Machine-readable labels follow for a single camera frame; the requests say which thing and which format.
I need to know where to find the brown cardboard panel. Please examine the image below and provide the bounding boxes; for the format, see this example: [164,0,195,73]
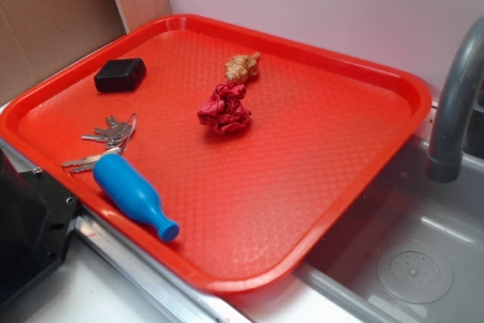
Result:
[1,0,125,104]

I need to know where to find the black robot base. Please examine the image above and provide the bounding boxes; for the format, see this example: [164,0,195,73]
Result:
[1,153,79,308]

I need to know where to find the blue plastic bottle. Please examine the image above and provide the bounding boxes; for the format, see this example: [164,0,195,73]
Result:
[93,154,180,242]

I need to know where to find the grey faucet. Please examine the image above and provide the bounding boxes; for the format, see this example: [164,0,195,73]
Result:
[425,17,483,183]

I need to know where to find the grey sink basin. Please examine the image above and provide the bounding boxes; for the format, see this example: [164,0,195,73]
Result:
[295,117,483,322]

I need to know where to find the tan seashell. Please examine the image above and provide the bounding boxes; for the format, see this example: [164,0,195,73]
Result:
[225,52,260,85]

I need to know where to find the black rectangular box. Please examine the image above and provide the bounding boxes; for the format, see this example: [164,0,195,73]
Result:
[95,58,147,93]

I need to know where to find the red plastic tray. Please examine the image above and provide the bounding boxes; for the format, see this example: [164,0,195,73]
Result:
[1,15,432,295]

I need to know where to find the silver key bunch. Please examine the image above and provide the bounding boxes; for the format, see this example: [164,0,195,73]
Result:
[61,113,138,173]

